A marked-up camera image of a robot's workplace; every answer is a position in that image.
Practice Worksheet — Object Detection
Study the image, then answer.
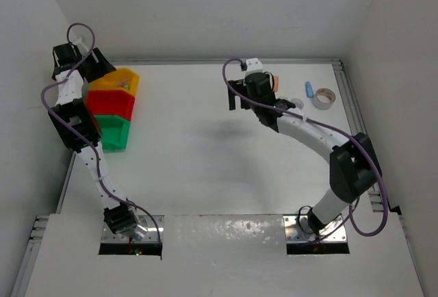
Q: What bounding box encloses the pink eraser cap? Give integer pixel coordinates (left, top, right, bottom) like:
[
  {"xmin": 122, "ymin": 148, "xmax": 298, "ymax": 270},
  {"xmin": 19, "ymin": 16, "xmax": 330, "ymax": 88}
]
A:
[{"xmin": 116, "ymin": 79, "xmax": 129, "ymax": 88}]

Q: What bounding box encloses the blue eraser cap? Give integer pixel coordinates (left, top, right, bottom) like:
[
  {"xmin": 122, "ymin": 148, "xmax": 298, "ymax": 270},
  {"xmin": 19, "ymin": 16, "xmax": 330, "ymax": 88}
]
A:
[{"xmin": 305, "ymin": 81, "xmax": 314, "ymax": 99}]

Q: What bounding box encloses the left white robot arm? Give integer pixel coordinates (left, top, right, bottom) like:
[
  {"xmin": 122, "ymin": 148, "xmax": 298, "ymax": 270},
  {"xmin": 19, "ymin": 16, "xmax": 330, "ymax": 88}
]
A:
[{"xmin": 47, "ymin": 42, "xmax": 140, "ymax": 239}]

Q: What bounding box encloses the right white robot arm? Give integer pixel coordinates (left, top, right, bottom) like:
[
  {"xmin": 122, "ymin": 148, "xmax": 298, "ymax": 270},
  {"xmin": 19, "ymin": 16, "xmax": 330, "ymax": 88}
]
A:
[{"xmin": 225, "ymin": 71, "xmax": 385, "ymax": 240}]

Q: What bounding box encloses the yellow plastic bin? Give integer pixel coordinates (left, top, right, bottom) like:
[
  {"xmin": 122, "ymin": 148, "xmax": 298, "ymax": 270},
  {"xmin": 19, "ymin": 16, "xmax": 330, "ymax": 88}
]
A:
[{"xmin": 89, "ymin": 68, "xmax": 140, "ymax": 96}]

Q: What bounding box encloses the orange eraser cap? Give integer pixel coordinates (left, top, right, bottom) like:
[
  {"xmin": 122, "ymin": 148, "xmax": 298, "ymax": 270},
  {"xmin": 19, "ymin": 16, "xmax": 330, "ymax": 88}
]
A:
[{"xmin": 272, "ymin": 76, "xmax": 279, "ymax": 92}]

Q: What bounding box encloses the red plastic bin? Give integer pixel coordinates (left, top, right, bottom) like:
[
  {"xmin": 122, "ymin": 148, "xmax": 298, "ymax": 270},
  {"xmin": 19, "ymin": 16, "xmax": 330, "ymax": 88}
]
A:
[{"xmin": 86, "ymin": 90, "xmax": 135, "ymax": 121}]

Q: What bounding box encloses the green plastic bin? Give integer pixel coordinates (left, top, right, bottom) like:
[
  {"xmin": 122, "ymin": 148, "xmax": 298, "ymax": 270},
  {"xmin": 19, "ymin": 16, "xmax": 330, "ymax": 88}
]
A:
[{"xmin": 95, "ymin": 115, "xmax": 131, "ymax": 151}]

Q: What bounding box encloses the grey tape roll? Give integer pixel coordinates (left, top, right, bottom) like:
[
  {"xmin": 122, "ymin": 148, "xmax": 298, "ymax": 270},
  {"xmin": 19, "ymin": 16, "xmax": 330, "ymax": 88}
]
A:
[{"xmin": 312, "ymin": 88, "xmax": 336, "ymax": 111}]

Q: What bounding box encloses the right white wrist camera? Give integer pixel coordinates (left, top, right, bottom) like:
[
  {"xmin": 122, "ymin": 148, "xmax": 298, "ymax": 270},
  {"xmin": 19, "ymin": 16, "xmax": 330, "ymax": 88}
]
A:
[{"xmin": 240, "ymin": 58, "xmax": 263, "ymax": 78}]

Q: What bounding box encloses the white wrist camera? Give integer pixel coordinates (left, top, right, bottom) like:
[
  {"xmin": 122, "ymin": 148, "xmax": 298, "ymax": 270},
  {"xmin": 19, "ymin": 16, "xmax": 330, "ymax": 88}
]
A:
[
  {"xmin": 240, "ymin": 58, "xmax": 263, "ymax": 78},
  {"xmin": 71, "ymin": 37, "xmax": 89, "ymax": 51}
]

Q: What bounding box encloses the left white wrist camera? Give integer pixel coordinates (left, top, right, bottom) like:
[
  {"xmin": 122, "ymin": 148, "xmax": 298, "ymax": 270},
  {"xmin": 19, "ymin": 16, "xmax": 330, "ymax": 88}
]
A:
[{"xmin": 71, "ymin": 37, "xmax": 89, "ymax": 51}]

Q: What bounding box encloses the back aluminium frame rail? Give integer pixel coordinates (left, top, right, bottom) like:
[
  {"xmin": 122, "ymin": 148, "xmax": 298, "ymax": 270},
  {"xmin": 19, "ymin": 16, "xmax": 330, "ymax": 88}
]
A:
[{"xmin": 109, "ymin": 58, "xmax": 342, "ymax": 66}]

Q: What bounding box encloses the aluminium frame rail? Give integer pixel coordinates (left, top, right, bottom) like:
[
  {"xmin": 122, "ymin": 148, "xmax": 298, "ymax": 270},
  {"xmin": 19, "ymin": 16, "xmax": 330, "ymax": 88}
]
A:
[
  {"xmin": 10, "ymin": 216, "xmax": 49, "ymax": 297},
  {"xmin": 109, "ymin": 58, "xmax": 342, "ymax": 66},
  {"xmin": 333, "ymin": 60, "xmax": 389, "ymax": 213}
]

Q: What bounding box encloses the right aluminium frame rail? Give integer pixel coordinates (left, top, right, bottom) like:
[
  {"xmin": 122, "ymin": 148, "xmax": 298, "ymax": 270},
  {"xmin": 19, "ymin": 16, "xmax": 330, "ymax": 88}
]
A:
[{"xmin": 333, "ymin": 60, "xmax": 389, "ymax": 213}]

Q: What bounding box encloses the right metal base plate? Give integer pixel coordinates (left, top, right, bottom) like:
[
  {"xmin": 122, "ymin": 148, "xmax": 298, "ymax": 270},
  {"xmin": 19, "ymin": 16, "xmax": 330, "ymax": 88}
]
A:
[{"xmin": 283, "ymin": 214, "xmax": 348, "ymax": 244}]

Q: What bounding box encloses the left aluminium frame rail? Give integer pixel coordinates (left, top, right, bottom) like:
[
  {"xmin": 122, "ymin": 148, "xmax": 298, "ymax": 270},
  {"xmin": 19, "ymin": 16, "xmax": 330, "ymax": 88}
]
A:
[{"xmin": 10, "ymin": 216, "xmax": 49, "ymax": 297}]

